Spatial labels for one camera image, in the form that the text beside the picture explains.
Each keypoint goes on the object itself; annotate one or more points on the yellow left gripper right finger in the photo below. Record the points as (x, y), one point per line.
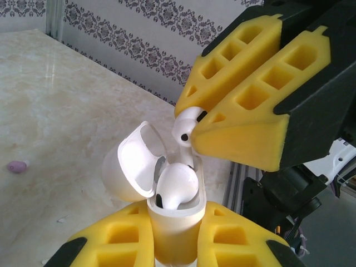
(204, 244)

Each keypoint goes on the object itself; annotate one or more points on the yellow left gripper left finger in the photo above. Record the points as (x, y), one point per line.
(91, 258)

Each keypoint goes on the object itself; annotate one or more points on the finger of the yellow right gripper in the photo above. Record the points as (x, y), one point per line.
(236, 78)
(250, 144)

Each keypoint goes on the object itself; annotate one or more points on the white earbud charging case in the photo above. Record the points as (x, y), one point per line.
(172, 231)

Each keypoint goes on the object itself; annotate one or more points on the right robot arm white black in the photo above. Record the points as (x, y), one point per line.
(278, 194)

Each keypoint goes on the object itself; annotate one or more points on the aluminium mounting rail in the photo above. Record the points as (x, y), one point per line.
(236, 183)

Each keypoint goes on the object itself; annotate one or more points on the aluminium frame post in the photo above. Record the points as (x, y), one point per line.
(54, 16)

